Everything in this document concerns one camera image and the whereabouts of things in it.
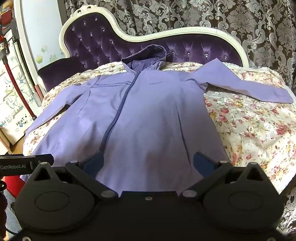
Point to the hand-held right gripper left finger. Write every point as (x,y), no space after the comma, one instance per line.
(92,165)

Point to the purple tufted sofa white frame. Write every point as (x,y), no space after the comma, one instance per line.
(97,46)

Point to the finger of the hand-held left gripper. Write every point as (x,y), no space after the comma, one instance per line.
(25,163)

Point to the floral blanket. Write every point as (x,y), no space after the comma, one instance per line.
(254,120)

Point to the brown damask curtain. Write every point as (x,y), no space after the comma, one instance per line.
(208,14)

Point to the red stick vacuum cleaner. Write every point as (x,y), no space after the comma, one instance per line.
(14,78)

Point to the white rabbit print drawer cabinet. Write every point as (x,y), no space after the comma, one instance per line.
(13,129)

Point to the purple hooded zip jacket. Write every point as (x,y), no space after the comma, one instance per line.
(143,115)

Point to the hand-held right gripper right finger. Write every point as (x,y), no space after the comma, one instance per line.
(203,164)

